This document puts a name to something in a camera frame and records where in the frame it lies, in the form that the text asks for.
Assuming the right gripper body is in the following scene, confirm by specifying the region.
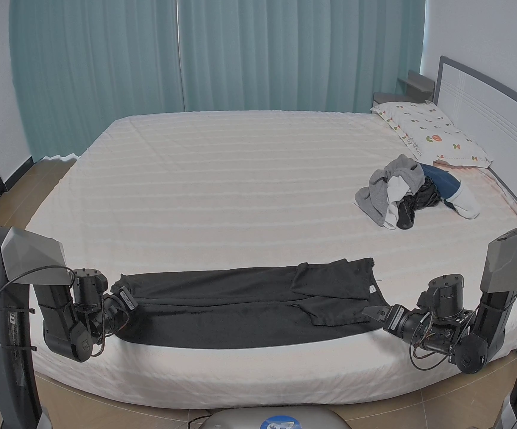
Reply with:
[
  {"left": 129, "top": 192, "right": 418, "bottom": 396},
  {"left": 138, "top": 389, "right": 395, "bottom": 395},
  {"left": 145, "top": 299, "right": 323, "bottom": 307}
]
[{"left": 394, "top": 313, "right": 429, "bottom": 346}]

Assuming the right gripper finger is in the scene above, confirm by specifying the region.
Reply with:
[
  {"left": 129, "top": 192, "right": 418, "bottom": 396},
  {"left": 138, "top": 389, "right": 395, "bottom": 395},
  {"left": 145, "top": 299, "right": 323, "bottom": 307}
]
[{"left": 362, "top": 304, "right": 391, "bottom": 323}]

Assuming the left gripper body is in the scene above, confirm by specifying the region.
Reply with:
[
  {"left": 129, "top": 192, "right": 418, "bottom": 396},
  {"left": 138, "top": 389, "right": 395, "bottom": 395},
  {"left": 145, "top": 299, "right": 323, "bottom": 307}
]
[{"left": 102, "top": 294, "right": 130, "bottom": 330}]

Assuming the black T-shirt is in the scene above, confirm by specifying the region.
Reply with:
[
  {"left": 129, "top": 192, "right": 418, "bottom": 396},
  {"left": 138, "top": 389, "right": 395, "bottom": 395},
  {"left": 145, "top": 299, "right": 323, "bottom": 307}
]
[{"left": 107, "top": 257, "right": 393, "bottom": 347}]

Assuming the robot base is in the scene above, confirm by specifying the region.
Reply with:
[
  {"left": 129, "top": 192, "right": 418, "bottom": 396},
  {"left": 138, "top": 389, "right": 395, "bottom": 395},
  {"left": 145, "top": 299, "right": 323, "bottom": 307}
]
[{"left": 198, "top": 407, "right": 346, "bottom": 429}]

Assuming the pile of clothes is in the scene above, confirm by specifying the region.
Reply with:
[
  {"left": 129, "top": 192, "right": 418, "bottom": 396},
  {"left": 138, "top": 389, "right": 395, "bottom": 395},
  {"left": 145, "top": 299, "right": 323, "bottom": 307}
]
[{"left": 354, "top": 154, "right": 481, "bottom": 230}]

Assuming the bed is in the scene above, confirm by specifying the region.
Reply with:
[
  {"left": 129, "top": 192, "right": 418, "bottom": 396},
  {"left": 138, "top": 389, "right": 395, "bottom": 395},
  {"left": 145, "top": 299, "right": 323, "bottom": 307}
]
[{"left": 31, "top": 55, "right": 517, "bottom": 405}]

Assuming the white printed pillow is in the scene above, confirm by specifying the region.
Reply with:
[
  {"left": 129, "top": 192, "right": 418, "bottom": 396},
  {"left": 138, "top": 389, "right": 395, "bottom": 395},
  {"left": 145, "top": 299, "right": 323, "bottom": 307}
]
[{"left": 370, "top": 101, "right": 493, "bottom": 168}]

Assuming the grey bedside table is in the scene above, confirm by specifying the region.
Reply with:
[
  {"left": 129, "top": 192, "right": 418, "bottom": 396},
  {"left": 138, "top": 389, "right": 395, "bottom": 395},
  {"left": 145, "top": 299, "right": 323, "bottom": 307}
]
[{"left": 373, "top": 71, "right": 435, "bottom": 104}]

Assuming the blue-green curtain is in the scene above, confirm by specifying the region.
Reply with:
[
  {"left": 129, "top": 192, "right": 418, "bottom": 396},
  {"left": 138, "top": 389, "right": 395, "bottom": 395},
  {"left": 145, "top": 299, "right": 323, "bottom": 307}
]
[
  {"left": 10, "top": 0, "right": 187, "bottom": 162},
  {"left": 177, "top": 0, "right": 426, "bottom": 113}
]

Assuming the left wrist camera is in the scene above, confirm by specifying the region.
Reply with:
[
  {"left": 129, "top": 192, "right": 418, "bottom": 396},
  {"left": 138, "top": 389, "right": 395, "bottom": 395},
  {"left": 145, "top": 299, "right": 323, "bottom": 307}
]
[{"left": 115, "top": 286, "right": 138, "bottom": 310}]

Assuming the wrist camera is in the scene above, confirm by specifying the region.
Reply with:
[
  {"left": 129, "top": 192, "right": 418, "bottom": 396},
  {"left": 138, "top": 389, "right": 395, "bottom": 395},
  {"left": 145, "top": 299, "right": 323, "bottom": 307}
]
[
  {"left": 115, "top": 286, "right": 138, "bottom": 310},
  {"left": 382, "top": 306, "right": 408, "bottom": 332}
]

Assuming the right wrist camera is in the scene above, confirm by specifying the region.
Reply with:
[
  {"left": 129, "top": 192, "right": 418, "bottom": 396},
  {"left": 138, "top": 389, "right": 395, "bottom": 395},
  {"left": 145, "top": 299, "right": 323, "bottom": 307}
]
[{"left": 382, "top": 306, "right": 408, "bottom": 332}]

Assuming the black cable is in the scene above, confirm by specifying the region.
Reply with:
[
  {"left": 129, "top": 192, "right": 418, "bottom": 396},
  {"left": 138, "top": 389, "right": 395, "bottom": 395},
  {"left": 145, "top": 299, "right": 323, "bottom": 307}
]
[{"left": 188, "top": 413, "right": 218, "bottom": 429}]

